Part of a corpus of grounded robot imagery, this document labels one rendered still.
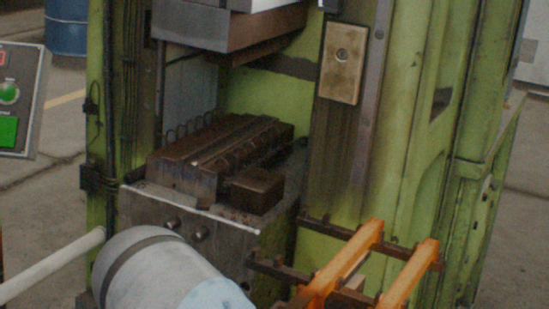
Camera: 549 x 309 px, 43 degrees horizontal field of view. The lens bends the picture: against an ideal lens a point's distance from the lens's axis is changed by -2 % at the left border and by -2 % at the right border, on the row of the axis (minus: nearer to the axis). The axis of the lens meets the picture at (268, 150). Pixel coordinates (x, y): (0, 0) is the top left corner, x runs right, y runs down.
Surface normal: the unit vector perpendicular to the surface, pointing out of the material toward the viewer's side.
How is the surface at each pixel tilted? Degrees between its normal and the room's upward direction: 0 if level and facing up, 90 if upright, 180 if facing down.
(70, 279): 0
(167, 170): 90
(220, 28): 90
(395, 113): 90
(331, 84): 90
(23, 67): 60
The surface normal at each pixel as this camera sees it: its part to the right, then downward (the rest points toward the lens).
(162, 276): -0.22, -0.80
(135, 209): -0.45, 0.29
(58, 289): 0.10, -0.92
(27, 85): 0.02, -0.14
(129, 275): -0.47, -0.59
